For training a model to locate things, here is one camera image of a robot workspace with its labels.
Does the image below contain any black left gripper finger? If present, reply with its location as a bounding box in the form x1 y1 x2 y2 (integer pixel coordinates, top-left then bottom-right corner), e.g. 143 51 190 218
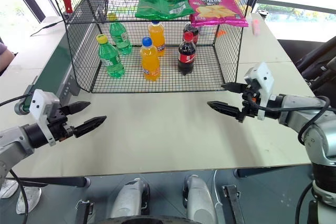
73 115 107 139
66 101 91 116

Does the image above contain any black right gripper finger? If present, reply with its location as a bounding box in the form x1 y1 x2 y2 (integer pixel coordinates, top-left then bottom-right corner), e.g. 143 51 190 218
206 100 246 123
220 82 248 94

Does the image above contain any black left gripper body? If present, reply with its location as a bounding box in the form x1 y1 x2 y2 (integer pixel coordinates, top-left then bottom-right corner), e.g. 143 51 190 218
48 105 77 143

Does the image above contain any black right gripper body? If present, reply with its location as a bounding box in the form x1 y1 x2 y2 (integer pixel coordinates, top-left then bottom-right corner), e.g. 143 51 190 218
239 83 261 120

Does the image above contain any green conveyor belt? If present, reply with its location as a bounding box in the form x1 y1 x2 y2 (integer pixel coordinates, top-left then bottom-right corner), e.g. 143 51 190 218
14 0 110 116

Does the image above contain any cola bottle red cap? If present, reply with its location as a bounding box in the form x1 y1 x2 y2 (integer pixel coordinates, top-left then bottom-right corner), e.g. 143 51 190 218
182 22 201 46
177 31 197 76

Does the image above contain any green soda bottle yellow cap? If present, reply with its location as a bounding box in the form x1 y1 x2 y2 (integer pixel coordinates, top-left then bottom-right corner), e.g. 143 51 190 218
96 34 126 79

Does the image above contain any small pink bottle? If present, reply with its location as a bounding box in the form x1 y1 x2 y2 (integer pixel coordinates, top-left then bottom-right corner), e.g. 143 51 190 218
251 19 261 36

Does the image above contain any white shoe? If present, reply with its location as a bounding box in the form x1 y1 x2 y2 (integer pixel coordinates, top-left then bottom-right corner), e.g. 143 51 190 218
16 187 43 215
0 179 19 199

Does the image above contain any silver left robot leg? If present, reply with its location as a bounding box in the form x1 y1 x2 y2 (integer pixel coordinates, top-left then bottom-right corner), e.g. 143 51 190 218
108 177 151 220

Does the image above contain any silver robot leg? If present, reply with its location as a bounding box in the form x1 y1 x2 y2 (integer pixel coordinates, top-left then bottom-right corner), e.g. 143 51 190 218
108 177 151 220
182 174 219 224

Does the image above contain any pink chips bag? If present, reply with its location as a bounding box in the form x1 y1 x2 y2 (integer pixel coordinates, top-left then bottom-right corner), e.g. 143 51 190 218
185 0 249 28

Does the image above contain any orange soda bottle blue cap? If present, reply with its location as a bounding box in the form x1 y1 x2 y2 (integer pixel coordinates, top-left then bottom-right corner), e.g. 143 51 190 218
147 20 167 57
139 37 162 82

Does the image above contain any person's arm purple sleeve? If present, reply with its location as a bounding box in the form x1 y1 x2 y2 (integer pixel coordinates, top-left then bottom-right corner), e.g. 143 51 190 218
0 41 16 77

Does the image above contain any silver right robot leg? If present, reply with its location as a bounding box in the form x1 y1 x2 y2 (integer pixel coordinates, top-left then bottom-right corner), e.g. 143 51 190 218
182 174 219 224

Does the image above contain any green chips bag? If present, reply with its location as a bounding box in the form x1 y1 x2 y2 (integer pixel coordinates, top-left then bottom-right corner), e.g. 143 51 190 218
134 0 196 22

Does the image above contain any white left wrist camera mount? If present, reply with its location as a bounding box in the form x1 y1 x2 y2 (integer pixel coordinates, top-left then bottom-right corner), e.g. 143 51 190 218
28 89 61 147

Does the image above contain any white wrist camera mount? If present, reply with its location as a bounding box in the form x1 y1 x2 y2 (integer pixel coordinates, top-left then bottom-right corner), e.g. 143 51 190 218
244 61 275 121
28 89 61 147

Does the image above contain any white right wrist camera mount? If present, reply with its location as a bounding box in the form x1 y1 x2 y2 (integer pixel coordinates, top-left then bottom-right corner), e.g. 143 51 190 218
244 61 275 121

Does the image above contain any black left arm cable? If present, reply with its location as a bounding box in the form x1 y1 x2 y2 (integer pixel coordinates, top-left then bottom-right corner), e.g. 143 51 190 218
0 92 35 107

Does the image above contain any black wire rack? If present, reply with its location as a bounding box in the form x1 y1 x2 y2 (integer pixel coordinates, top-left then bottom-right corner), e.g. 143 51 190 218
44 0 270 94

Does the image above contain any black hanging cable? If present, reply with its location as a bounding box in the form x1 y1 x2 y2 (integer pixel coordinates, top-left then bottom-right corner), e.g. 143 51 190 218
9 169 29 224

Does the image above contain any thin black table cable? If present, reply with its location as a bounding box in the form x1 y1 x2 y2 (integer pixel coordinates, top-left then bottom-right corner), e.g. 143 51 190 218
29 20 65 37

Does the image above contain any black metal bracket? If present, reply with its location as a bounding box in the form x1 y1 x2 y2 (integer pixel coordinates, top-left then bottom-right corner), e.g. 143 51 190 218
75 199 95 224
221 184 246 224

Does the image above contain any white cable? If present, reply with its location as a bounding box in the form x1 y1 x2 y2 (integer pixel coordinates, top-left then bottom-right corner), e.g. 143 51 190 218
213 169 224 224

